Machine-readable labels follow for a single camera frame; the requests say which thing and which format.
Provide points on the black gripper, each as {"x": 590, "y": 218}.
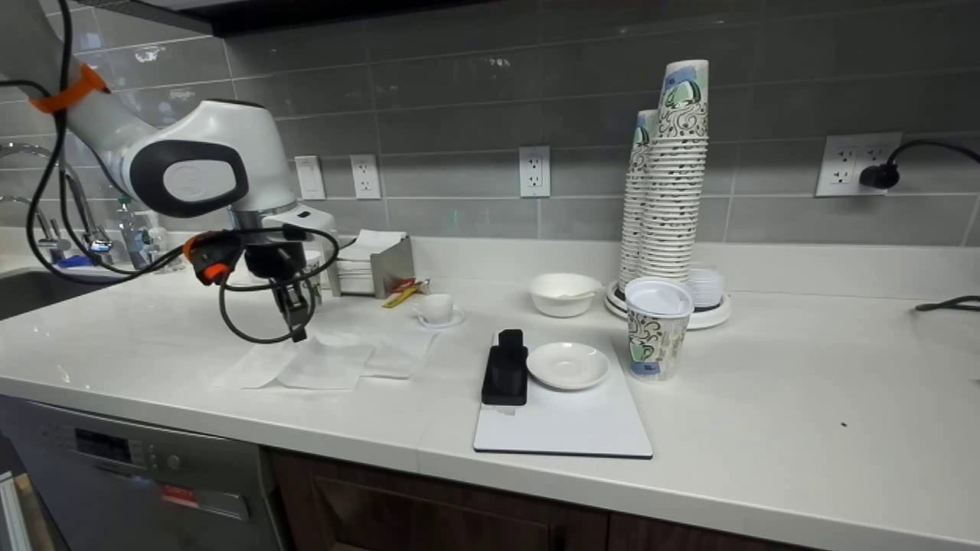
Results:
{"x": 272, "y": 254}

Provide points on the small white napkin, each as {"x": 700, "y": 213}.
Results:
{"x": 262, "y": 370}

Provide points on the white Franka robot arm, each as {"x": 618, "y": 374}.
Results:
{"x": 239, "y": 134}

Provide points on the square white napkin stack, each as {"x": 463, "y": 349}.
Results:
{"x": 369, "y": 250}

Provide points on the large white napkin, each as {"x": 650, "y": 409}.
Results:
{"x": 386, "y": 357}

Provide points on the grey metal napkin dispenser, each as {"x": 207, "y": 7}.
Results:
{"x": 394, "y": 269}

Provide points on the clear acrylic napkin holder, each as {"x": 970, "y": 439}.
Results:
{"x": 142, "y": 236}

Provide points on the yellow packet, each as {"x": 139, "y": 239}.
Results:
{"x": 403, "y": 294}

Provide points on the small white sauce cup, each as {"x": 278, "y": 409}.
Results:
{"x": 435, "y": 309}

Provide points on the black rectangular block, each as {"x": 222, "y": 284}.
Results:
{"x": 507, "y": 370}

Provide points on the grey dishwasher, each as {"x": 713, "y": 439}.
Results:
{"x": 133, "y": 480}

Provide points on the metal faucet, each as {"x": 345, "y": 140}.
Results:
{"x": 78, "y": 203}

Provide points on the dark wooden base cabinet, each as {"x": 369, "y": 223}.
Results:
{"x": 430, "y": 517}

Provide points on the dark sink basin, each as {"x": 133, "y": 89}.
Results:
{"x": 40, "y": 294}

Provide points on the white ceramic bowl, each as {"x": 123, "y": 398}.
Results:
{"x": 565, "y": 294}

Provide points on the white saucer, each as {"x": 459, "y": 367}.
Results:
{"x": 568, "y": 367}

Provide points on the dark upper cabinet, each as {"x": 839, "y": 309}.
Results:
{"x": 306, "y": 13}

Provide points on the short printed paper cup stack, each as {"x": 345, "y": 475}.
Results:
{"x": 634, "y": 203}

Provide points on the tall printed paper cup stack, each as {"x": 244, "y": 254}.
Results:
{"x": 676, "y": 173}

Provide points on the small white round container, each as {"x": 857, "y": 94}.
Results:
{"x": 704, "y": 290}

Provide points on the white plate under cup stacks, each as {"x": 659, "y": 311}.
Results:
{"x": 709, "y": 313}

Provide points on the orange black camera mount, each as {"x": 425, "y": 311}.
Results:
{"x": 212, "y": 266}

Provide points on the white wall outlet plate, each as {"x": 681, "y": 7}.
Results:
{"x": 364, "y": 175}
{"x": 309, "y": 175}
{"x": 534, "y": 173}

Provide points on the white double wall outlet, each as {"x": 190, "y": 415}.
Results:
{"x": 843, "y": 165}

